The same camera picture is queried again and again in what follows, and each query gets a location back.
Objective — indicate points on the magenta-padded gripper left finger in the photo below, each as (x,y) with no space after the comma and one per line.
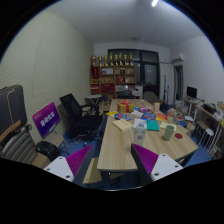
(78,160)

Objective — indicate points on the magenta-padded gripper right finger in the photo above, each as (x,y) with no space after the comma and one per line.
(146,158)

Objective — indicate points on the clear plastic water bottle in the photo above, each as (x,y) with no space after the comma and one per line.
(139,133)

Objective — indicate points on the wooden bench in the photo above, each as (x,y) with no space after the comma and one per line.
(93,171)

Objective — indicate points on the black bag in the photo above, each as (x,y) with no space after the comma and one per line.
(48,150)

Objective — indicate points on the teal book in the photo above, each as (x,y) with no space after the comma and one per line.
(153,125)

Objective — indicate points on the white booklet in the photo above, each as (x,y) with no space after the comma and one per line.
(139,120)

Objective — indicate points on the flat round red coaster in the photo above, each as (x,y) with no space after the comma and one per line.
(179,136)

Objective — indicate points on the pale yellow notepad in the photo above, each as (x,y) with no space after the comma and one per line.
(166,124)

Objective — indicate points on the beige notebook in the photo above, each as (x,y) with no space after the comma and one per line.
(122,124)

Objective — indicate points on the blue book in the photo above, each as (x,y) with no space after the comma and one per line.
(148,116)

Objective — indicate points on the black office chair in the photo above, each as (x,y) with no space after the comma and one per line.
(78,116)

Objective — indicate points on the orange book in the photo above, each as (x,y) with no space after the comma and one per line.
(161,117)

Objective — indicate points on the pink packet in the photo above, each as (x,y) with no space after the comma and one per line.
(144,109)

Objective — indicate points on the flower bouquet in vase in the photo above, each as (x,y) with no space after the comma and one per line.
(171,113)

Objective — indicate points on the purple sign board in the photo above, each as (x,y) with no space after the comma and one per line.
(46,119)

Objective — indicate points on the tan upright cardboard box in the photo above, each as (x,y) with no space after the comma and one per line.
(156,107)

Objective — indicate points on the yellow gift box red ribbon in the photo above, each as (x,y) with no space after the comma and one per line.
(125,107)

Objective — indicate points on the small round side table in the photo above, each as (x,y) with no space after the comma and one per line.
(93,97)

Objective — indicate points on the white round stool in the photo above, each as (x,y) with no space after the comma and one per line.
(207,135)

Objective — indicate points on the black tripod stand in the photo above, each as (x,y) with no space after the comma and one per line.
(164,88)

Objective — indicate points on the wooden side desk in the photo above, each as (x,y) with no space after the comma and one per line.
(208,113)

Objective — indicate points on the black computer monitor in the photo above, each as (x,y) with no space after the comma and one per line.
(191,92)

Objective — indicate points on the black framed glass door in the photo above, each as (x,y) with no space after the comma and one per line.
(150,75)

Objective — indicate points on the wooden shelf unit with trophies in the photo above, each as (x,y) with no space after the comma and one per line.
(111,78)

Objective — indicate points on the white wall air conditioner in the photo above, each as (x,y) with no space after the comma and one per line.
(178,57)

